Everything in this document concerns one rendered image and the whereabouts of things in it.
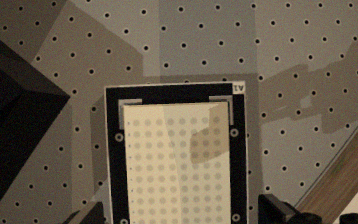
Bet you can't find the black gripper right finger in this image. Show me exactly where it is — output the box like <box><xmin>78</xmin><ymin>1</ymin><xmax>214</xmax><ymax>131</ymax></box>
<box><xmin>258</xmin><ymin>194</ymin><xmax>358</xmax><ymax>224</ymax></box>

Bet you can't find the grey flat base plate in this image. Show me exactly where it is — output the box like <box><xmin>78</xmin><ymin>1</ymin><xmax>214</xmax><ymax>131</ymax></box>
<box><xmin>0</xmin><ymin>0</ymin><xmax>358</xmax><ymax>224</ymax></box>

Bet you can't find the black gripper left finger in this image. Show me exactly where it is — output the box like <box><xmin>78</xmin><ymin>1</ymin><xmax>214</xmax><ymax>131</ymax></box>
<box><xmin>62</xmin><ymin>202</ymin><xmax>105</xmax><ymax>224</ymax></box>

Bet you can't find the beige pcr plate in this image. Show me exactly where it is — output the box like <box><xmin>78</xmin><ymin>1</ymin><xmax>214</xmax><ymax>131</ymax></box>
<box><xmin>124</xmin><ymin>102</ymin><xmax>231</xmax><ymax>224</ymax></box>

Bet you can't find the black thermal cycler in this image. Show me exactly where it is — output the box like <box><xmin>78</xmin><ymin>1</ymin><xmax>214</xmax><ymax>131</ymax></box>
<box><xmin>0</xmin><ymin>40</ymin><xmax>71</xmax><ymax>201</ymax></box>

